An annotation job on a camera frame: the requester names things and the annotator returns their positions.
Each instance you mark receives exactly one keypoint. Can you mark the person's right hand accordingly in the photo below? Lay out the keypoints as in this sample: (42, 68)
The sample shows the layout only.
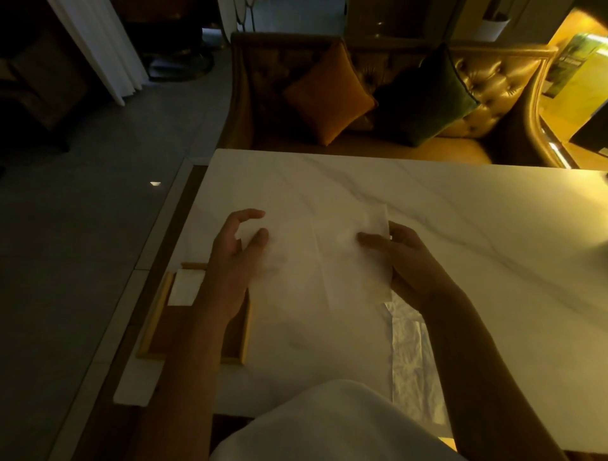
(415, 273)

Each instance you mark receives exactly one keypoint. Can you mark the person's left forearm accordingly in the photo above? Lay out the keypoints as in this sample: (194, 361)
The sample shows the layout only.
(185, 380)

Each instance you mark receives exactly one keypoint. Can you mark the orange velvet cushion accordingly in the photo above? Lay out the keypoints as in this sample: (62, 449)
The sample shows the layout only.
(327, 95)

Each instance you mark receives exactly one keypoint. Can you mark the person's right thumb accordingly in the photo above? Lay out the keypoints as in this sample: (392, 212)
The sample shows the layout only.
(375, 240)

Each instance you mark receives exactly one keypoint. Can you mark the small white napkin stack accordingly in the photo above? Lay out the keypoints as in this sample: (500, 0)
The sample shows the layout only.
(186, 287)

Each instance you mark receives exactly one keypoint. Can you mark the person's left thumb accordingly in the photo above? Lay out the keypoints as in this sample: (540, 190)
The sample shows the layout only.
(256, 241)

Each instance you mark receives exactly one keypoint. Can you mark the dark armchair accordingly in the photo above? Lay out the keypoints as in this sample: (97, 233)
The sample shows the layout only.
(42, 90)

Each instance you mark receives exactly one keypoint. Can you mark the white paper napkin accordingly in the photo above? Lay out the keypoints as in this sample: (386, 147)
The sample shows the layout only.
(313, 270)
(415, 365)

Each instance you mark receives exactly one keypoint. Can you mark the green printed booklet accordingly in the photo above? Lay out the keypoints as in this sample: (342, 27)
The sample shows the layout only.
(577, 76)

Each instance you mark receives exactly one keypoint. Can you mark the white plant pot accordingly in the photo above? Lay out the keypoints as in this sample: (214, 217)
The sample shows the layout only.
(493, 26)

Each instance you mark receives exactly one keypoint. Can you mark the white curtain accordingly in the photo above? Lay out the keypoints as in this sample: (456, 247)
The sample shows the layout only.
(99, 47)

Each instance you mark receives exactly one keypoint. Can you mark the person's white garment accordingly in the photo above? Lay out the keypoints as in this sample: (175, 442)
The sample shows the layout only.
(332, 422)

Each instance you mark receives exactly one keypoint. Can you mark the gold tufted leather sofa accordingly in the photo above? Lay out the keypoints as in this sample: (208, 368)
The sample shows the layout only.
(498, 76)

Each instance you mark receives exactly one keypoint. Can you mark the person's left hand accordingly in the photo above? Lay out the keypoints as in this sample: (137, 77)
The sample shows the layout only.
(228, 275)

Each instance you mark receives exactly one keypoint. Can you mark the folded white paper napkin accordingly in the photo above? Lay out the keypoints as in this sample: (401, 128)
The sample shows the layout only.
(415, 365)

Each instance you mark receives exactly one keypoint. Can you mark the wooden napkin tray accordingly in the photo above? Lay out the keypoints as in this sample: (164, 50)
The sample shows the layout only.
(156, 332)

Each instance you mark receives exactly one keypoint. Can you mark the person's right forearm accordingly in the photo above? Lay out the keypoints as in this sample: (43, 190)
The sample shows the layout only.
(479, 380)

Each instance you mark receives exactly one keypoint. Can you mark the dark green velvet cushion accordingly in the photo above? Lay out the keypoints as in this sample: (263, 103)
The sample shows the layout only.
(422, 99)

